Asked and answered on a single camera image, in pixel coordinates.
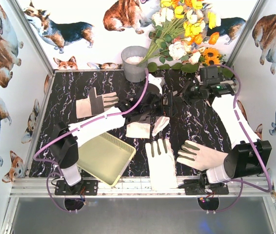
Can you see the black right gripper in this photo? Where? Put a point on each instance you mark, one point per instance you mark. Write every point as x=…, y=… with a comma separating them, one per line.
x=185, y=91

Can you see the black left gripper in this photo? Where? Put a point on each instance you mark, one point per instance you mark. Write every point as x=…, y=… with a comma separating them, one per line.
x=167, y=105

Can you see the work glove with grey band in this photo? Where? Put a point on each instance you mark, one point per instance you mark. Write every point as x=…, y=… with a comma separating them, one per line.
x=160, y=124

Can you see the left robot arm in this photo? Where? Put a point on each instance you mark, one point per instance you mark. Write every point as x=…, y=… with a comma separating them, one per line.
x=68, y=138

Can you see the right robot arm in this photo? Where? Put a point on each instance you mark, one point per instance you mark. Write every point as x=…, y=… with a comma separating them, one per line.
x=248, y=155

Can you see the yellow-green storage basket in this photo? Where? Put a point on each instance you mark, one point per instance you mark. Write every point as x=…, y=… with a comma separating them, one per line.
x=105, y=157

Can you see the white green work glove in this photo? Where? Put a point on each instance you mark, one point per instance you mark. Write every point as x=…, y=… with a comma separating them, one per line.
x=140, y=129

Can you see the grey bucket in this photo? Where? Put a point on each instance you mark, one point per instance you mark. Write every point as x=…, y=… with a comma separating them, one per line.
x=133, y=64

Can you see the far left work glove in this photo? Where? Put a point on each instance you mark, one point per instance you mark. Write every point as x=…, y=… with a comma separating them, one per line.
x=95, y=104

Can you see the artificial flower bouquet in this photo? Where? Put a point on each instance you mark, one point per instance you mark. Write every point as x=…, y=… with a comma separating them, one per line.
x=183, y=36

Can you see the front right white glove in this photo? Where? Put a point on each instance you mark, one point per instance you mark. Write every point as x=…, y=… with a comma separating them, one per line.
x=199, y=157

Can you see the front centre white glove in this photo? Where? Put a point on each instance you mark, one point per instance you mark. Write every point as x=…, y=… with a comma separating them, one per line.
x=161, y=163

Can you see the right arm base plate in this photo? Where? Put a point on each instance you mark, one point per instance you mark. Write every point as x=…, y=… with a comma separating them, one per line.
x=202, y=186

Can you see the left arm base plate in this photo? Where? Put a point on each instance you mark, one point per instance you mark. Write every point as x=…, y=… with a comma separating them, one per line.
x=84, y=187

